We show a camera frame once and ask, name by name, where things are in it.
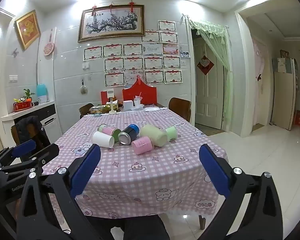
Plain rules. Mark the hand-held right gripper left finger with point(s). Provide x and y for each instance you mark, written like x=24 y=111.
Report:
x=85 y=171

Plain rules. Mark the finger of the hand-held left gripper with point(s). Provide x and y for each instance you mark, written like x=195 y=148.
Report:
x=48 y=153
x=23 y=148

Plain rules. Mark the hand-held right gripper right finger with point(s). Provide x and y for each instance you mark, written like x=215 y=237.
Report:
x=215 y=172

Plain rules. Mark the pink and green striped cup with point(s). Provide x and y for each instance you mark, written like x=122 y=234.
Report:
x=107 y=130

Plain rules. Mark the small green cup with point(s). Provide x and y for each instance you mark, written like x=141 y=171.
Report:
x=172 y=132

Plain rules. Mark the black and blue cup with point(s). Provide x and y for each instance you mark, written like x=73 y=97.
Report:
x=130 y=132

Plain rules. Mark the large pale green cup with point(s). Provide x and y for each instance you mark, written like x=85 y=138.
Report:
x=153 y=135

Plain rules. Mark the white cup with straws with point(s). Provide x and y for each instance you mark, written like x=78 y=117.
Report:
x=137 y=102

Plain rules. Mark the chair with black jacket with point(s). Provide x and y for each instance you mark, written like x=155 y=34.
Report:
x=27 y=130

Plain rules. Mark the white cabinet with black drawer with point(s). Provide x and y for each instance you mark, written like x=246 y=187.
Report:
x=50 y=122

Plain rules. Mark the red tray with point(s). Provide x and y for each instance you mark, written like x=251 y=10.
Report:
x=22 y=106

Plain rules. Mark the wooden table leg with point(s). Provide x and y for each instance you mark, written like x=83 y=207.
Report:
x=202 y=222

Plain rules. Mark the small potted plant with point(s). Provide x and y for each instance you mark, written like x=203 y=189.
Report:
x=28 y=95

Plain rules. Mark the pink checked tablecloth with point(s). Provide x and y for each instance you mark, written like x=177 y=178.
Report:
x=140 y=180

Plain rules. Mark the teal humidifier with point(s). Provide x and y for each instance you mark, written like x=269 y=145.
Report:
x=42 y=93

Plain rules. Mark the brown wooden chair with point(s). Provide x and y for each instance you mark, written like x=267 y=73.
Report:
x=86 y=108
x=180 y=107

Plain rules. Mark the clear food tray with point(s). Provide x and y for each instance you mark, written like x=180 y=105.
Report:
x=98 y=109

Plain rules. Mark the white panel door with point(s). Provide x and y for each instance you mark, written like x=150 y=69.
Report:
x=210 y=97

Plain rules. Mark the small red box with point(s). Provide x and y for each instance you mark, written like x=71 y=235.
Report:
x=104 y=97

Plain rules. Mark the white phone stand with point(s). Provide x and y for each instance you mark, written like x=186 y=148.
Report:
x=112 y=100

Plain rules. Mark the white square box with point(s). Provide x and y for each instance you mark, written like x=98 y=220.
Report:
x=127 y=105

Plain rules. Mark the person's dark trousers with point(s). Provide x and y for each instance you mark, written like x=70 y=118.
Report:
x=142 y=228

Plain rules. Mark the white cloth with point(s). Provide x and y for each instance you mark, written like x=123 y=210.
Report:
x=152 y=109

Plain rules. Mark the pink door curtain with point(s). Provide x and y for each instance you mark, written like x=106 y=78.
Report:
x=260 y=85

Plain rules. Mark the red carved chair back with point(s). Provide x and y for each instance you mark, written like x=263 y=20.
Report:
x=147 y=93

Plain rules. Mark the red door decoration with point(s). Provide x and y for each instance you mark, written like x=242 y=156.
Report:
x=205 y=65

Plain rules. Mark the gold framed red picture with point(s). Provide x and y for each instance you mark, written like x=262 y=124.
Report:
x=27 y=28

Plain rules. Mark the green lace door curtain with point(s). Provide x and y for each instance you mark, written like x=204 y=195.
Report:
x=215 y=37

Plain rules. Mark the framed plum blossom painting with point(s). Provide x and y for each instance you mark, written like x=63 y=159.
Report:
x=111 y=22

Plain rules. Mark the red knot ornament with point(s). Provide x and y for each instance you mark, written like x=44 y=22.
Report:
x=111 y=7
x=93 y=8
x=132 y=5

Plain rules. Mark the hanging wall ornament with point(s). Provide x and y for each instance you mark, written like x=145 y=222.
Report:
x=84 y=88

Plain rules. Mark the butterfly wall sticker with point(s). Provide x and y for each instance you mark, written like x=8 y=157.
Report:
x=15 y=52

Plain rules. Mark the pink round wall hanging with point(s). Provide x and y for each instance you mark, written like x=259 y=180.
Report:
x=49 y=47

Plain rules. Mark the group of wall certificates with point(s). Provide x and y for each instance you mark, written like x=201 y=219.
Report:
x=132 y=62

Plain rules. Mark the small wall photo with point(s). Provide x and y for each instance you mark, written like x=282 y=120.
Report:
x=185 y=54

